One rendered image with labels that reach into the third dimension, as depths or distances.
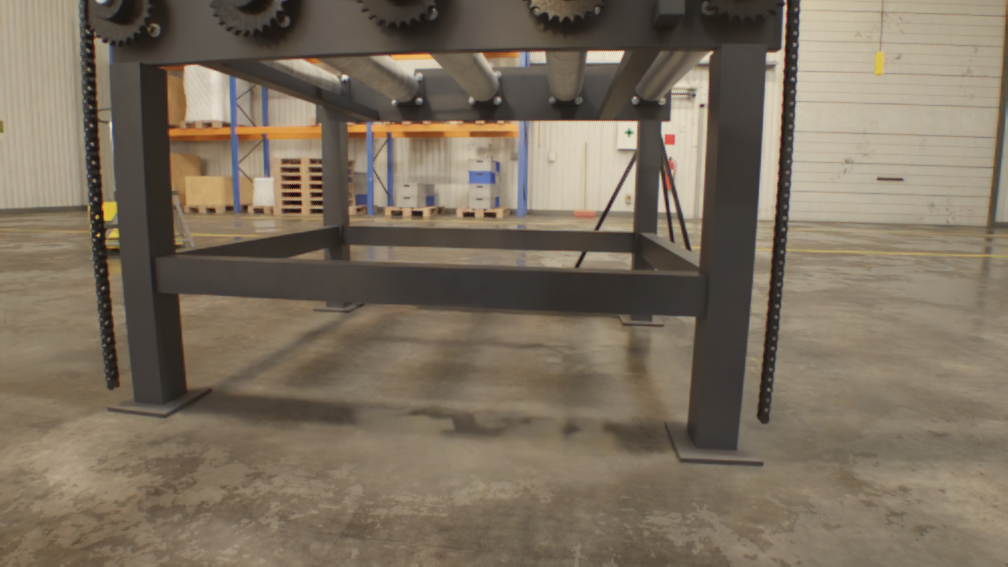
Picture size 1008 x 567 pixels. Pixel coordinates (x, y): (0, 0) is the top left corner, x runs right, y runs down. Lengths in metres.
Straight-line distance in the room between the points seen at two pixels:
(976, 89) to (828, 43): 2.96
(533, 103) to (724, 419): 1.29
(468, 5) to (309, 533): 0.90
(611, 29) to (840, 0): 10.79
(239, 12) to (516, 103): 1.08
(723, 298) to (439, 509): 0.60
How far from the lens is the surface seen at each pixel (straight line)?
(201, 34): 1.22
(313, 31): 1.09
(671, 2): 0.92
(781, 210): 0.94
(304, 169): 9.31
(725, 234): 0.95
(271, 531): 0.86
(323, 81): 1.89
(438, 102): 1.95
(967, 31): 12.79
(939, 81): 12.31
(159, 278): 1.26
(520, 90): 1.91
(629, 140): 9.91
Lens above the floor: 0.49
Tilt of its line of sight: 7 degrees down
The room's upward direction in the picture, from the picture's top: 1 degrees clockwise
